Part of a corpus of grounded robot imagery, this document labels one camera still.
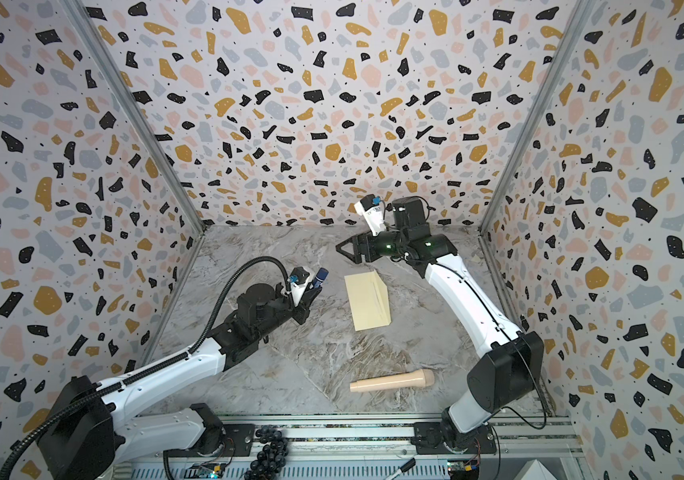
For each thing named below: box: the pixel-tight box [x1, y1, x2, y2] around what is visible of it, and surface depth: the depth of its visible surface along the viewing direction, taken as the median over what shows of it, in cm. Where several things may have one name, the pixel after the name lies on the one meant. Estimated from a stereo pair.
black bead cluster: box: [244, 425, 289, 480], surface depth 70 cm
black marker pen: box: [384, 458, 416, 480], surface depth 71 cm
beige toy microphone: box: [349, 369, 435, 393], surface depth 83 cm
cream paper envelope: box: [344, 270, 391, 332], surface depth 102 cm
